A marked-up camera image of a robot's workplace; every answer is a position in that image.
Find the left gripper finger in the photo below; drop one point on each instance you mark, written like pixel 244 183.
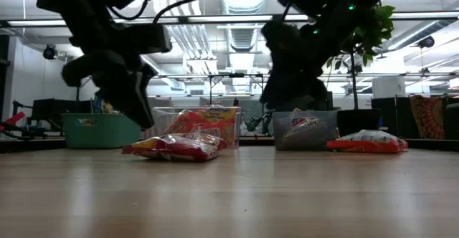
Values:
pixel 132 102
pixel 148 84

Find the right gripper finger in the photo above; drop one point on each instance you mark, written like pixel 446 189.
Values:
pixel 274 91
pixel 310 87

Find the red Maruchan noodle pack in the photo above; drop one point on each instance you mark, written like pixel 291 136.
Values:
pixel 179 152
pixel 303 123
pixel 208 139

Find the black jointed lamp arm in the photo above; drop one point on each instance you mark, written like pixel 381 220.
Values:
pixel 16 105

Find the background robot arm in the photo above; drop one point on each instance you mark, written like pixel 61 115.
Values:
pixel 265 118

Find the clear plastic bin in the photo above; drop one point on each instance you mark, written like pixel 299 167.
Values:
pixel 159 123

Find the teal plastic bin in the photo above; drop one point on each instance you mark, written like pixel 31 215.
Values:
pixel 100 134

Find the black ceiling spotlight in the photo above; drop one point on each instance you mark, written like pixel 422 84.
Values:
pixel 49 52
pixel 426 42

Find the smoky grey plastic bin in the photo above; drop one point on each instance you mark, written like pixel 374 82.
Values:
pixel 283 141

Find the green potted plant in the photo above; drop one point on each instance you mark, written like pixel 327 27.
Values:
pixel 358 123

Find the white pillar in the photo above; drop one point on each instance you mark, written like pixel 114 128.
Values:
pixel 389 87

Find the black desk equipment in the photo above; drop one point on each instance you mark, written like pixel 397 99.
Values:
pixel 46 112

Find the black office partition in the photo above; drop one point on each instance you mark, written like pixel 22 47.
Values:
pixel 387 116

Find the red background object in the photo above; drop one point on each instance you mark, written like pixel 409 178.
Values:
pixel 14 119

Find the orange patterned cloth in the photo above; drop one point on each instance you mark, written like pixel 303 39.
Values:
pixel 426 114

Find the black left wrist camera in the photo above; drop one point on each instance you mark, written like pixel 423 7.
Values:
pixel 150 39

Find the silver ventilation duct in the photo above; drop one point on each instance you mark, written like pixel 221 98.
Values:
pixel 242 37

